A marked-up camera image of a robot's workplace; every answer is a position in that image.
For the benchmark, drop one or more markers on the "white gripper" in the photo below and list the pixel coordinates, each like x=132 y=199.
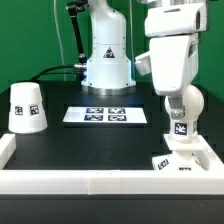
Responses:
x=173 y=28

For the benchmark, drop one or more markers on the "white lamp base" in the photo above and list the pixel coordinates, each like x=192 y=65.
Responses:
x=184 y=156

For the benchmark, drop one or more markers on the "white marker sheet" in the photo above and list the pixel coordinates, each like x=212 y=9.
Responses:
x=115 y=115

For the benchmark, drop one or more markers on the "white lamp shade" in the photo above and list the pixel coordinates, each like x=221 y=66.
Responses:
x=26 y=109

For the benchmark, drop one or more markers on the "white lamp bulb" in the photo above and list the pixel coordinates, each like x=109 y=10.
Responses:
x=185 y=129

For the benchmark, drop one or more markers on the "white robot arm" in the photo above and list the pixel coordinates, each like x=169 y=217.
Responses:
x=108 y=68

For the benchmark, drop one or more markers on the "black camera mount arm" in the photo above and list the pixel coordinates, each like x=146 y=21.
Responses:
x=74 y=8

